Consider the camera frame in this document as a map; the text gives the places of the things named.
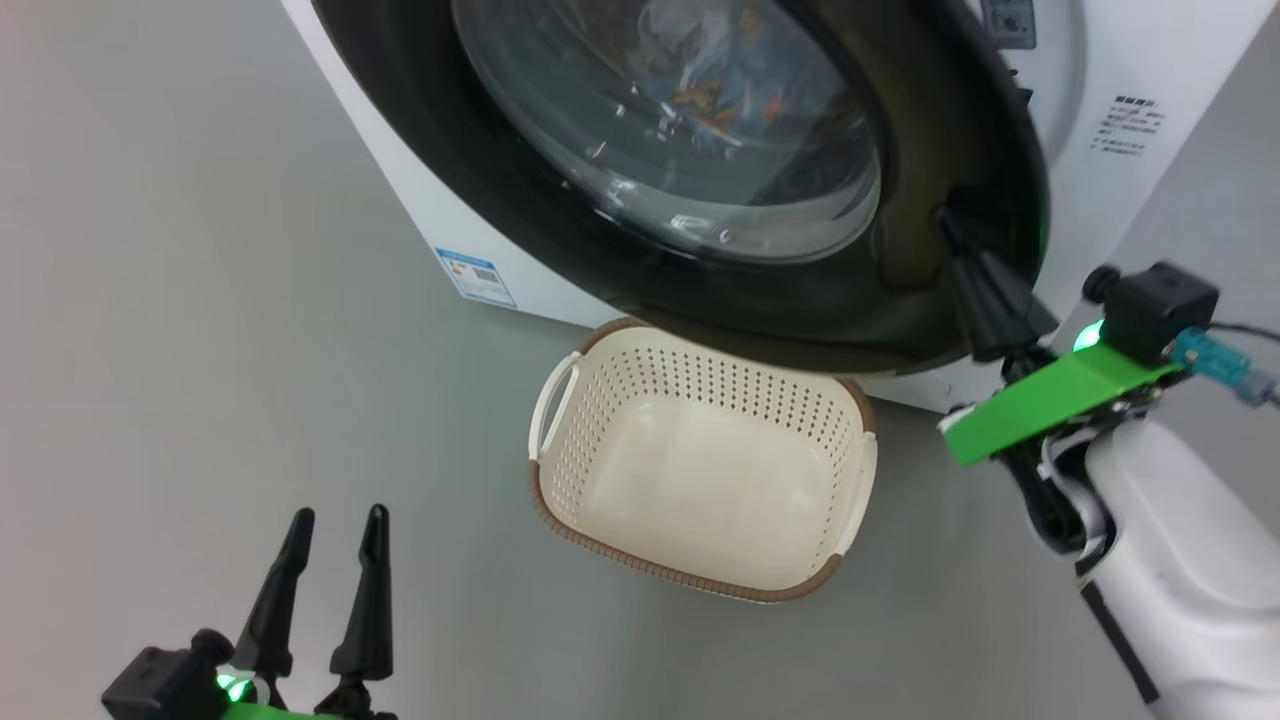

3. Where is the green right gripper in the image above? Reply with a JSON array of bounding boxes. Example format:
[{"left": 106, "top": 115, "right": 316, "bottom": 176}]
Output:
[{"left": 935, "top": 206, "right": 1186, "bottom": 556}]

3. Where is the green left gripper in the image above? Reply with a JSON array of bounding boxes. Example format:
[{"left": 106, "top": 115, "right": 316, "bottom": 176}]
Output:
[{"left": 215, "top": 504, "right": 399, "bottom": 720}]

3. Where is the blue garment with cream lining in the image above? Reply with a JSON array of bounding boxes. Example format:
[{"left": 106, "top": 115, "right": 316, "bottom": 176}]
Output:
[{"left": 660, "top": 60, "right": 801, "bottom": 151}]

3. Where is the blue garment with orange print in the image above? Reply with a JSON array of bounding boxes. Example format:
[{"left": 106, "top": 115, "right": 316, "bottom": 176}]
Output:
[{"left": 640, "top": 0, "right": 746, "bottom": 63}]

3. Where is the black round glass washer door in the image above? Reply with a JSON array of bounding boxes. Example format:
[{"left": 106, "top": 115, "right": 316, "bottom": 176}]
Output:
[{"left": 310, "top": 0, "right": 1051, "bottom": 376}]

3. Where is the white front-load washing machine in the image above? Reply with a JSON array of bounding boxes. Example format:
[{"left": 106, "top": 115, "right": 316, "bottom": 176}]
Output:
[{"left": 280, "top": 0, "right": 1280, "bottom": 416}]

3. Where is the grey warning sticker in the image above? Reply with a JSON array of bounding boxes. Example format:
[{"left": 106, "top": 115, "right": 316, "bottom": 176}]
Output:
[{"left": 980, "top": 0, "right": 1037, "bottom": 49}]

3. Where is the cream perforated laundry basket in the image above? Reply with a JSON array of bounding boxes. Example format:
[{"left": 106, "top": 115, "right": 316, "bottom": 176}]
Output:
[{"left": 528, "top": 318, "right": 879, "bottom": 605}]

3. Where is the blue energy label sticker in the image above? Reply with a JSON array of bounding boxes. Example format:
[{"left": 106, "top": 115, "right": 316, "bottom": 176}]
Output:
[{"left": 435, "top": 247, "right": 517, "bottom": 308}]

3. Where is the teal connector with black cable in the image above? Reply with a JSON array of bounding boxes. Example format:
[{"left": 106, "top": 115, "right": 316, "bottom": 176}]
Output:
[{"left": 1170, "top": 320, "right": 1280, "bottom": 406}]

